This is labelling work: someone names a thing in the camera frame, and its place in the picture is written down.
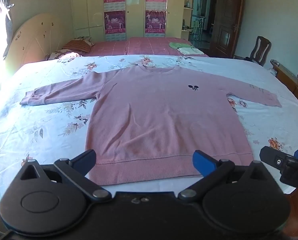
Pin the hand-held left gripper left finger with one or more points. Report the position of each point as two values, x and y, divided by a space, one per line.
85 158

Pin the floral white bed sheet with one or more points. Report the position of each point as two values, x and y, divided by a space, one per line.
39 130

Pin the metal stair railing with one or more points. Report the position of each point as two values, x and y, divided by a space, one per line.
197 27

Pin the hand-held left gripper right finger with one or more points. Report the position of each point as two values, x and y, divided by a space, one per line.
204 162

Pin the dark wooden chair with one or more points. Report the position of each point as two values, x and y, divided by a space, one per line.
260 48

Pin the white folded cloth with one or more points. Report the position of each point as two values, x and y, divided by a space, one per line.
191 51

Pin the pink checked bed sheet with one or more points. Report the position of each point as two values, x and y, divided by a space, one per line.
139 46

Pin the green folded cloth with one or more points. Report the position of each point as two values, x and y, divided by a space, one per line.
176 45

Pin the brown wooden door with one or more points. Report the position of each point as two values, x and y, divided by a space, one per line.
226 17

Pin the cream wardrobe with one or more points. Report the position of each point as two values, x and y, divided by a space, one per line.
89 5

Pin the wooden bed footboard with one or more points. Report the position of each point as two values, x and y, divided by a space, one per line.
288 80

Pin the floral patterned pillow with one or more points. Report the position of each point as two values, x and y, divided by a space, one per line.
56 55

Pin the small glass bottle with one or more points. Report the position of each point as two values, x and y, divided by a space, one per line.
188 4

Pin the orange striped pillow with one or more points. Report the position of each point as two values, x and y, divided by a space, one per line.
76 45

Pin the pink sweater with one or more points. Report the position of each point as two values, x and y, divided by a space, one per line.
151 117

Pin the cream round headboard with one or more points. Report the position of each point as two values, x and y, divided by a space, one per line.
34 42

